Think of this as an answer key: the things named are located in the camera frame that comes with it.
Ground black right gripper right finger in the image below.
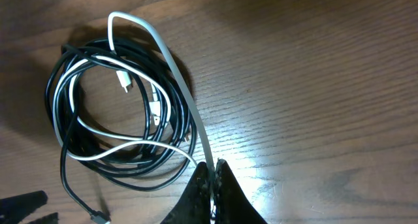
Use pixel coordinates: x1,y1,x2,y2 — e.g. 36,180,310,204
214,159,266,224

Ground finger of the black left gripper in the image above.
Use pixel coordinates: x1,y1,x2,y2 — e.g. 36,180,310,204
1,191,48,224
28,212,59,224

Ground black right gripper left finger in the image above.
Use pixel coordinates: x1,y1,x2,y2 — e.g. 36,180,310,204
161,162,211,224

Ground black USB cable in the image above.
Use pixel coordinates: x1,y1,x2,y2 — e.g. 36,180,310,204
44,37,198,224

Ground white USB cable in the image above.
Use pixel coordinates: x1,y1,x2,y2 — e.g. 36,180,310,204
52,10,216,224

